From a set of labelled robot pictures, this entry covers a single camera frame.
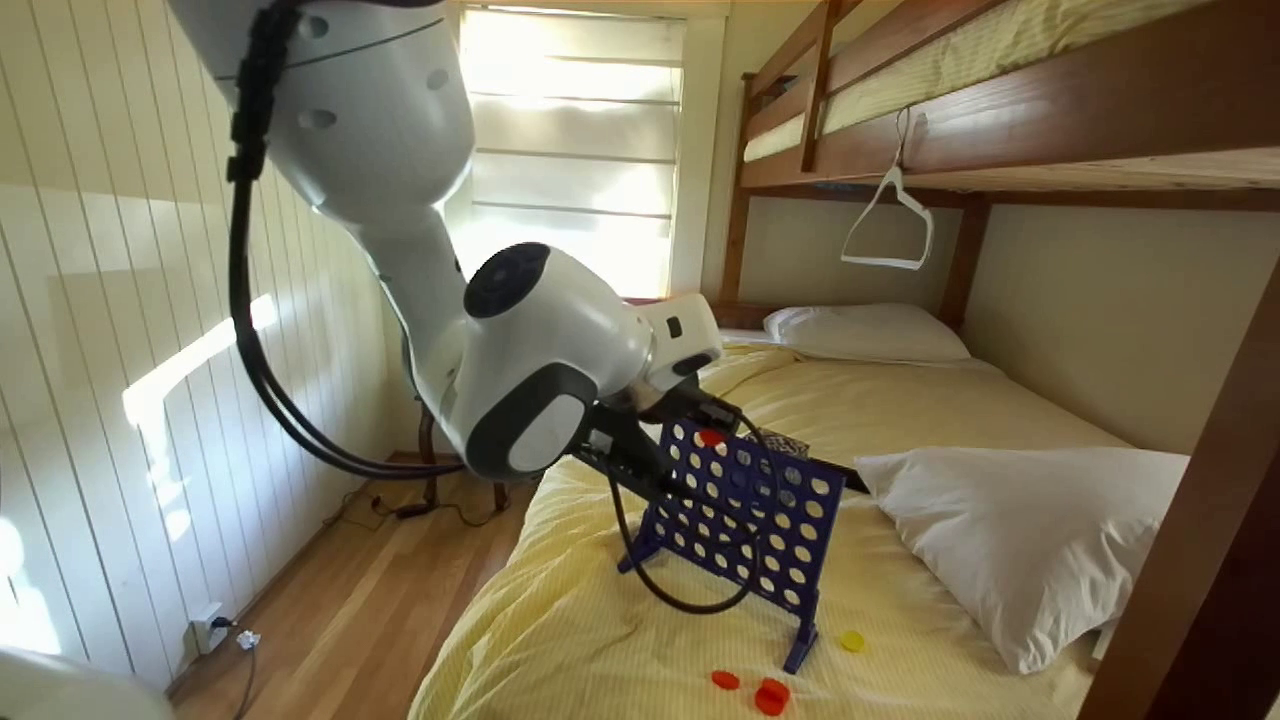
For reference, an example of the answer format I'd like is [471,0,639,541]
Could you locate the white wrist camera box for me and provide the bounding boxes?
[636,292,729,389]

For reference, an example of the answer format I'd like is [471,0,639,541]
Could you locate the flat white pillow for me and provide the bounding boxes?
[760,298,975,367]

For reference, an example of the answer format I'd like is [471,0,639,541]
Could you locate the white plastic clothes hanger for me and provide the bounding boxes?
[838,109,939,276]

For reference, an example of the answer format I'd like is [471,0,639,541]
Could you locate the wooden bunk bed frame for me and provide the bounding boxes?
[711,0,1280,720]

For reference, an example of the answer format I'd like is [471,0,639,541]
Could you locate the small wooden side table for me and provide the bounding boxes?
[393,404,517,527]

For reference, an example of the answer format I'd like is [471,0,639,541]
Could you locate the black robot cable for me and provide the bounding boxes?
[221,0,777,619]

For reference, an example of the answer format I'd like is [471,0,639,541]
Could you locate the plump white pillow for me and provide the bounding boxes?
[854,443,1191,678]

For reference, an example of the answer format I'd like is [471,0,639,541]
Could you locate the white window blind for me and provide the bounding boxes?
[445,2,698,302]

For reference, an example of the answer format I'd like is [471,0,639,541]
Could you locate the pale yellow bunk mattress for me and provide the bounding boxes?
[741,0,1211,167]

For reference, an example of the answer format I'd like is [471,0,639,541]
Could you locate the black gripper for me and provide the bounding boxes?
[572,383,750,491]

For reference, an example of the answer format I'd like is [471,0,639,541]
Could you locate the blue gameboard with holes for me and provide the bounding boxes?
[615,417,854,675]

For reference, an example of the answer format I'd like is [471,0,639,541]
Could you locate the white wall power outlet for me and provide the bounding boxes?
[185,602,263,658]

